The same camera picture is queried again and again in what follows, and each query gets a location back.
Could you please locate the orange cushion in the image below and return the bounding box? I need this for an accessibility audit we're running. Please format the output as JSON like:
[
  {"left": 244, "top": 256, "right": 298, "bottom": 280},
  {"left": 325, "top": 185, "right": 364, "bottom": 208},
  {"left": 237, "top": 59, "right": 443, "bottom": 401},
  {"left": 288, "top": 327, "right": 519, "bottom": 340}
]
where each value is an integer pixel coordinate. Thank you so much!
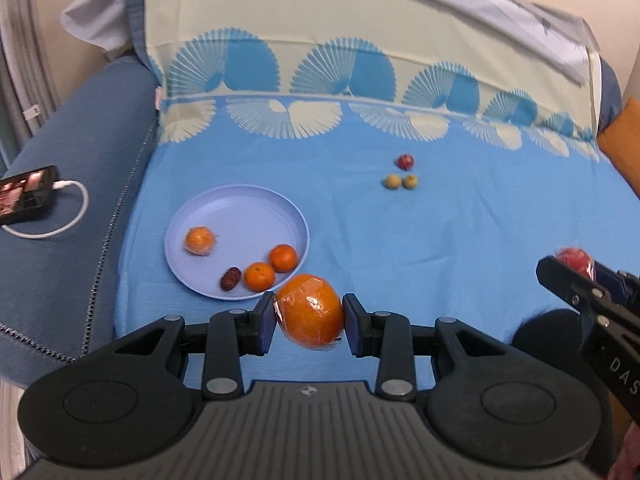
[{"left": 597, "top": 99, "right": 640, "bottom": 188}]

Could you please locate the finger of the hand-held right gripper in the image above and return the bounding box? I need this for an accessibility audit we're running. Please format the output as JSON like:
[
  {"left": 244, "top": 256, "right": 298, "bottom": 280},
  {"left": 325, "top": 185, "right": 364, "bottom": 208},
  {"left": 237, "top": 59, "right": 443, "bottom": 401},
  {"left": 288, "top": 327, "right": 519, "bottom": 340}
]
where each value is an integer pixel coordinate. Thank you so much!
[
  {"left": 592, "top": 261, "right": 640, "bottom": 311},
  {"left": 536, "top": 256, "right": 613, "bottom": 318}
]

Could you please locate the plastic-wrapped mandarin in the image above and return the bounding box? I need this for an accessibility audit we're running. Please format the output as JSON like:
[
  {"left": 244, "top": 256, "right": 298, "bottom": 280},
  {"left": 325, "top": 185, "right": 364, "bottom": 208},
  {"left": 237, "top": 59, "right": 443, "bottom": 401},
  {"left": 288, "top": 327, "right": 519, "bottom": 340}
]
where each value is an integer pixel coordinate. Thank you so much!
[
  {"left": 184, "top": 226, "right": 220, "bottom": 257},
  {"left": 274, "top": 273, "right": 346, "bottom": 352}
]

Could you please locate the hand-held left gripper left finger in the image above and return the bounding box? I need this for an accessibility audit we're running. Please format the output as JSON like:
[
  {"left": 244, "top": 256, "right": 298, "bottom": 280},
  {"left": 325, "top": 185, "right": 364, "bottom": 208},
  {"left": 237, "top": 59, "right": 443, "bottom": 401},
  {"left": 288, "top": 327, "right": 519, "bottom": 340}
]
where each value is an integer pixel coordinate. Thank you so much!
[{"left": 115, "top": 291, "right": 277, "bottom": 401}]

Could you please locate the blue denim bolster cushion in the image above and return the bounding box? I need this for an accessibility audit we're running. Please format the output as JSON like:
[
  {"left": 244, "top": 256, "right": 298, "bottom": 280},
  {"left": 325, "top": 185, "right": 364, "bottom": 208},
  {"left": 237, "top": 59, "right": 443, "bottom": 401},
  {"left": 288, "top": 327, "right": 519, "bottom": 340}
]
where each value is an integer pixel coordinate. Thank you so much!
[{"left": 0, "top": 55, "right": 161, "bottom": 388}]

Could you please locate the small bare mandarin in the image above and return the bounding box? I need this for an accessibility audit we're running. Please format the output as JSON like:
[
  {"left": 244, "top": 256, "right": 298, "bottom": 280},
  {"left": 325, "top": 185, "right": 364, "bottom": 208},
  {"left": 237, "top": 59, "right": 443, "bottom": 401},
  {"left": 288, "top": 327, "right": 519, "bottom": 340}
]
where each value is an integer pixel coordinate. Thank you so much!
[
  {"left": 244, "top": 262, "right": 276, "bottom": 292},
  {"left": 269, "top": 244, "right": 299, "bottom": 274}
]

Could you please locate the black smartphone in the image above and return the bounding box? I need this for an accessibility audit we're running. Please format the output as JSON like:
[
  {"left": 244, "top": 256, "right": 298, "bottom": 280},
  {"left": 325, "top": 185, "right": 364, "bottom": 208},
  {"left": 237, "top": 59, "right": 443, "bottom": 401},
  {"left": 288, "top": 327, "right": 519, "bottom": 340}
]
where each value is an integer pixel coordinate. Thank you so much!
[{"left": 0, "top": 165, "right": 59, "bottom": 227}]

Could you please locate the grey-white curtain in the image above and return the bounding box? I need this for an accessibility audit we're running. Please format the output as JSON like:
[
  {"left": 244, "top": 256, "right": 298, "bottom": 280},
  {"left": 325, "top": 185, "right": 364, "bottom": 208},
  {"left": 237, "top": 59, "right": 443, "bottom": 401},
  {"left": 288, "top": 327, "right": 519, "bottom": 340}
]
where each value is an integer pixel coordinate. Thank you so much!
[{"left": 0, "top": 0, "right": 56, "bottom": 171}]

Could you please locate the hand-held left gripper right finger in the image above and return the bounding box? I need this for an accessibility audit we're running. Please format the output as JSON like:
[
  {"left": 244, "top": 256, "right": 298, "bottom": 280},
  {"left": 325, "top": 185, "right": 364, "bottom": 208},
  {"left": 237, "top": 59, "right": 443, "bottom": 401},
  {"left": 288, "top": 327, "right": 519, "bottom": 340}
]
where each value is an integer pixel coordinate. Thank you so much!
[{"left": 341, "top": 294, "right": 506, "bottom": 401}]

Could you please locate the light blue plastic plate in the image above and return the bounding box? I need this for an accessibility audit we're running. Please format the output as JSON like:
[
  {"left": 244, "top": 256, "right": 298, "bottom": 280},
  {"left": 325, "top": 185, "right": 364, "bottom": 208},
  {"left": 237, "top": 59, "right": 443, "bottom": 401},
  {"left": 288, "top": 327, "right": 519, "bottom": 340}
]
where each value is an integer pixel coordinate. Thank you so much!
[{"left": 164, "top": 185, "right": 310, "bottom": 302}]

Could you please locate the blue fan-print bedsheet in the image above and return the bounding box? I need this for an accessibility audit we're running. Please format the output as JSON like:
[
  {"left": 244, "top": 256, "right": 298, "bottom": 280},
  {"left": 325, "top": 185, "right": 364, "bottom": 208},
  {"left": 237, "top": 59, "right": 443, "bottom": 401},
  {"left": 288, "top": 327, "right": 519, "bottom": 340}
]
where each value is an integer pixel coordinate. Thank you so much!
[{"left": 112, "top": 0, "right": 640, "bottom": 391}]

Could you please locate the white charging cable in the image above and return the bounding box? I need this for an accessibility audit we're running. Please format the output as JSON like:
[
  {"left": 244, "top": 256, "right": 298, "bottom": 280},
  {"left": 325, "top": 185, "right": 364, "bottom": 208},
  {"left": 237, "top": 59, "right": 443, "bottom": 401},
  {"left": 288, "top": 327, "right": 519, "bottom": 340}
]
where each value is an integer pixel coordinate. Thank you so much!
[{"left": 2, "top": 180, "right": 90, "bottom": 239}]

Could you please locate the person's right forearm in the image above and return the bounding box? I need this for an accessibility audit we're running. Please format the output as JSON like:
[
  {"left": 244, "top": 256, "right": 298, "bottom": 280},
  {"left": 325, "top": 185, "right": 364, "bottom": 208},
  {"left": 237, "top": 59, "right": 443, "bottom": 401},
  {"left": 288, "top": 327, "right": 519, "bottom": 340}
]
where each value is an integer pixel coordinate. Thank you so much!
[{"left": 605, "top": 417, "right": 640, "bottom": 480}]

